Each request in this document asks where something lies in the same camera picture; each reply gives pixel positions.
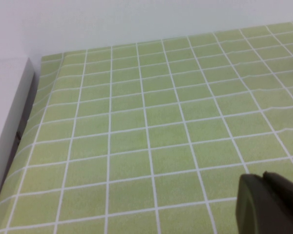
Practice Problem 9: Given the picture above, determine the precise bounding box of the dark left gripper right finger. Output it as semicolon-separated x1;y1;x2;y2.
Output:
252;171;293;234

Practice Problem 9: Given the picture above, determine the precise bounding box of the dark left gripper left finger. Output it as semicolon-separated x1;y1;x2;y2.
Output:
235;173;267;234

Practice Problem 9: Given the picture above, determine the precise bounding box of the green white-grid tablecloth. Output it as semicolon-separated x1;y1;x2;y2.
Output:
0;19;293;234

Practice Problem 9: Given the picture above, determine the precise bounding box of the white side board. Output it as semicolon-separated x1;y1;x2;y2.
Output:
0;57;35;213

